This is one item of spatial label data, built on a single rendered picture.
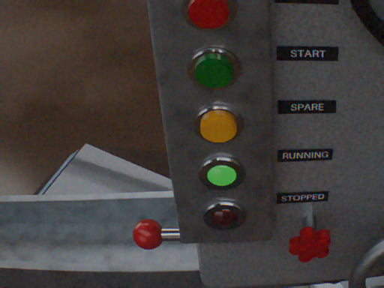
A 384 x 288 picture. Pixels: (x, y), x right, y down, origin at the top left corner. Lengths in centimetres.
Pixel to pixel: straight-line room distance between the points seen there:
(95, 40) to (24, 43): 36
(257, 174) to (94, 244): 36
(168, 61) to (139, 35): 254
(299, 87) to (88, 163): 82
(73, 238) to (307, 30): 50
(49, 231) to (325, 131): 46
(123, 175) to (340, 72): 79
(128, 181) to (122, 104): 144
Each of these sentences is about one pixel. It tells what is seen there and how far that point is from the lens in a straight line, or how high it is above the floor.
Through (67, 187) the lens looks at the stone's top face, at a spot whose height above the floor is 82.
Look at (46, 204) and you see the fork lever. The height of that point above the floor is 108.
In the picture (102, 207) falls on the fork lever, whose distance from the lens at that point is 87.
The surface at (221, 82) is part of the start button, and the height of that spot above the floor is 142.
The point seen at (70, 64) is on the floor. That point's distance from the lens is 294.
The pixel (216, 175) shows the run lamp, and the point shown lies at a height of 132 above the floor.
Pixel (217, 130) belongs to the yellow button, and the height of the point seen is 137.
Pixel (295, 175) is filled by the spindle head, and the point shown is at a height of 130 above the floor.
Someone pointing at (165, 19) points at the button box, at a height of 147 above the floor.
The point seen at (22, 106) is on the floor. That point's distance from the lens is 280.
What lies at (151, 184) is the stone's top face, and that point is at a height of 82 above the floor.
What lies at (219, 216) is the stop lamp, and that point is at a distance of 58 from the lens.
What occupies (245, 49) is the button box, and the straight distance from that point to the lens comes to 48.
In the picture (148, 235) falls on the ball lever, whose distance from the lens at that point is 69.
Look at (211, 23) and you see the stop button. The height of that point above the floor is 147.
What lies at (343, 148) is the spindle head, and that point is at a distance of 57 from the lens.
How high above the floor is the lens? 172
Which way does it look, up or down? 44 degrees down
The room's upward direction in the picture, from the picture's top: 6 degrees counter-clockwise
